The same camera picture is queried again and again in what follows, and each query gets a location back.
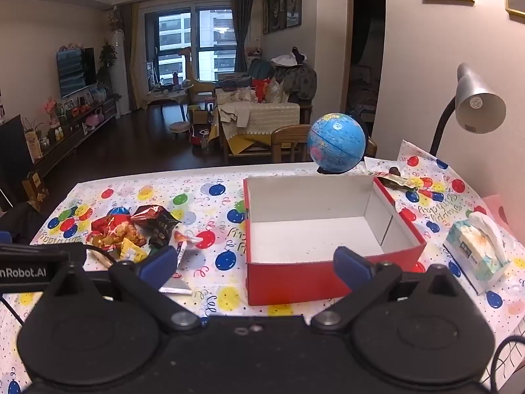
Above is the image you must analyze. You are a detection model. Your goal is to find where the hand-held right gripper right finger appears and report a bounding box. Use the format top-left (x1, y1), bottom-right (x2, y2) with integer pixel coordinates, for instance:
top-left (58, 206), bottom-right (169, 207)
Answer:
top-left (309, 246), bottom-right (472, 332)

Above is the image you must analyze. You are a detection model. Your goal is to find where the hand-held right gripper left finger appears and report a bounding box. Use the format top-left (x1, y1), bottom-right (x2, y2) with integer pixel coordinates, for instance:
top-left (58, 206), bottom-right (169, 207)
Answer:
top-left (43, 246), bottom-right (202, 332)

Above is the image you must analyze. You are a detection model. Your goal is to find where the yellow snack packet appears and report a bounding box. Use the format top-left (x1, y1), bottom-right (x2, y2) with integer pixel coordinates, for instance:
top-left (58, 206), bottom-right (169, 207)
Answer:
top-left (119, 239), bottom-right (149, 263)

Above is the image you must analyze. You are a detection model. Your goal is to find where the silver white snack packet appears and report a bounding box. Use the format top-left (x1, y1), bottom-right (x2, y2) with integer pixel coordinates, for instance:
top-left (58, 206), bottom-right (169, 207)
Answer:
top-left (158, 271), bottom-right (193, 295)

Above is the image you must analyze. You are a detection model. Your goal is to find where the white orange snack packet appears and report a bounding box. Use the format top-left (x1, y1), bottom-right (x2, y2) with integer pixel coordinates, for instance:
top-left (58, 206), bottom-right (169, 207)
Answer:
top-left (172, 230), bottom-right (204, 270)

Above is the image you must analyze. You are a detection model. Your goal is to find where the dark red foil snack packet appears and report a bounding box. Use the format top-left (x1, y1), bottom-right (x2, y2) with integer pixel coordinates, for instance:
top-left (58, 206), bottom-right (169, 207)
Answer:
top-left (130, 204), bottom-right (182, 249)

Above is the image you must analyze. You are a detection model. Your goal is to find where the sausage stick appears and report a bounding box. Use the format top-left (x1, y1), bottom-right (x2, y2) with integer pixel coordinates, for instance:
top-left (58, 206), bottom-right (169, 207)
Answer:
top-left (84, 246), bottom-right (118, 270)

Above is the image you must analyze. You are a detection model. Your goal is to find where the red cardboard box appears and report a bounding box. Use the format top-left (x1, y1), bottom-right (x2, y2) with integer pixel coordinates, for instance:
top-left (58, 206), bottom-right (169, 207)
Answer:
top-left (243, 174), bottom-right (428, 307)

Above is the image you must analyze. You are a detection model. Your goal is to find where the black jacket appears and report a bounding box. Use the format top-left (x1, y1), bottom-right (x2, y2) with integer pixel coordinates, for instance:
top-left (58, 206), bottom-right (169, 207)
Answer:
top-left (0, 201), bottom-right (48, 245)

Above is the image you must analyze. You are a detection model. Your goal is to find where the balloon print tablecloth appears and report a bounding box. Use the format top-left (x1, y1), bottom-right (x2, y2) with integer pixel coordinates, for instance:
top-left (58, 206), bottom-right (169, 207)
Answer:
top-left (0, 140), bottom-right (525, 394)

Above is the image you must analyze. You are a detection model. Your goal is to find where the black cabinet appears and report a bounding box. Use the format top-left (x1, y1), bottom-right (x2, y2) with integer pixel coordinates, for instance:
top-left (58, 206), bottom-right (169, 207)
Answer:
top-left (0, 115), bottom-right (35, 210)

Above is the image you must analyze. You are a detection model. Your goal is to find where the small brown snack packet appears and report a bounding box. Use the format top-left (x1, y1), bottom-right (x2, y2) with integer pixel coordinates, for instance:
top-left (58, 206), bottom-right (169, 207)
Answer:
top-left (375, 172), bottom-right (419, 192)

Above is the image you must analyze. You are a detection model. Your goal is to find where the white paper bag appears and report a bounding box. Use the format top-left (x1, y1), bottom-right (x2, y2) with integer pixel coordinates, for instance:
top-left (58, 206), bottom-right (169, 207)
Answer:
top-left (25, 129), bottom-right (44, 161)

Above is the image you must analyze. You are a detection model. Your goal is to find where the tissue pack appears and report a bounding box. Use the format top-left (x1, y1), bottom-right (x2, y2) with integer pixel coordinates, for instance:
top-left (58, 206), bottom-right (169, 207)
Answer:
top-left (443, 211), bottom-right (512, 295)

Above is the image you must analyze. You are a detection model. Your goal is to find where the dark wooden tv cabinet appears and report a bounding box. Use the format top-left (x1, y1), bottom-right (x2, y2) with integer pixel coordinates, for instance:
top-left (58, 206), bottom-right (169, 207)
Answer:
top-left (25, 96), bottom-right (120, 178)

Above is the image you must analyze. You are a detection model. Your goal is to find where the blue globe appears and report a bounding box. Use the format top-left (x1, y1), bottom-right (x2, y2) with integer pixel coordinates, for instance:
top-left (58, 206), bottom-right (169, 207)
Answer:
top-left (308, 113), bottom-right (373, 174)

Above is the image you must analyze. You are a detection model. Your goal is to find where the pink flower vase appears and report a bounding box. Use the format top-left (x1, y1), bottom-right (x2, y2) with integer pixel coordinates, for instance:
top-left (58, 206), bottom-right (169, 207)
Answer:
top-left (43, 96), bottom-right (60, 130)

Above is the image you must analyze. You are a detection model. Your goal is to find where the small round stool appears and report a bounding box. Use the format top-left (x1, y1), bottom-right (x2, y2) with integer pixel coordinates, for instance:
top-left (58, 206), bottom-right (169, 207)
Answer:
top-left (169, 121), bottom-right (192, 140)

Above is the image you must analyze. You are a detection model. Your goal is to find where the pink paper bag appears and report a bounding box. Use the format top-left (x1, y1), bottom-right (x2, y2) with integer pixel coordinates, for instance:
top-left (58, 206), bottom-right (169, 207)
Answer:
top-left (482, 194), bottom-right (519, 231)

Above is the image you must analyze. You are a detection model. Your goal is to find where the television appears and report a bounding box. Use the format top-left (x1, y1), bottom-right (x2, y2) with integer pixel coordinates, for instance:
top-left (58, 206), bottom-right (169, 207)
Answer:
top-left (56, 47), bottom-right (97, 99)

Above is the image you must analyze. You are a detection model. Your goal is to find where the yellow wooden chair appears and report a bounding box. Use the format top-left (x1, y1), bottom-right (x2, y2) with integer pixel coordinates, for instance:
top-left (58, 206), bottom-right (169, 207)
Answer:
top-left (180, 47), bottom-right (216, 104)

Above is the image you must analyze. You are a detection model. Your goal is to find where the white tower air conditioner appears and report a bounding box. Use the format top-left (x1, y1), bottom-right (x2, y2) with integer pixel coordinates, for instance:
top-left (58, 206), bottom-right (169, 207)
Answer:
top-left (111, 29), bottom-right (131, 116)

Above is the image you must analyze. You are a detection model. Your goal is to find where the red bag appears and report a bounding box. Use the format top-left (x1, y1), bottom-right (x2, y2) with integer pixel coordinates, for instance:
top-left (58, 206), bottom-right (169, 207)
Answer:
top-left (251, 77), bottom-right (274, 103)

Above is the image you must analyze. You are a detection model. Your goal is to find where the pile of clothes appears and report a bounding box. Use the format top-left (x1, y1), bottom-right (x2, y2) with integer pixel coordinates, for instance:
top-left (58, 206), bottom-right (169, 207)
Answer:
top-left (271, 47), bottom-right (318, 101)

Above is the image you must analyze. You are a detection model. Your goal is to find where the potted plant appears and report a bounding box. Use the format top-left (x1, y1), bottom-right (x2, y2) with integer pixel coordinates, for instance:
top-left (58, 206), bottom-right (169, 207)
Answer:
top-left (98, 41), bottom-right (118, 91)

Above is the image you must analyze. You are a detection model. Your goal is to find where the silver desk lamp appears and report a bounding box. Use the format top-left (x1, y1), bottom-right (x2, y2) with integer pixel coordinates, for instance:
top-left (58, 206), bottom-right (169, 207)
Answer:
top-left (429, 62), bottom-right (507, 157)

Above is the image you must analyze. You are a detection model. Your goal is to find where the grey curtain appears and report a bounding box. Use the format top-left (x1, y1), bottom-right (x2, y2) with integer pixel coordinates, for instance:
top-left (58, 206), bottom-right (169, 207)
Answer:
top-left (230, 0), bottom-right (252, 75)
top-left (130, 3), bottom-right (147, 111)

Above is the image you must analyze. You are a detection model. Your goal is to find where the window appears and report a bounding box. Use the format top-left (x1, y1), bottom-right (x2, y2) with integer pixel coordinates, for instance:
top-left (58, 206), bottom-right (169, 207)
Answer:
top-left (144, 6), bottom-right (239, 85)

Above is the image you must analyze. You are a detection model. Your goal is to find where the black cable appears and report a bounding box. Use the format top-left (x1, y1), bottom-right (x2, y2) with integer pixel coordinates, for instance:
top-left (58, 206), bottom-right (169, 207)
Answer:
top-left (0, 295), bottom-right (24, 328)
top-left (490, 336), bottom-right (525, 393)

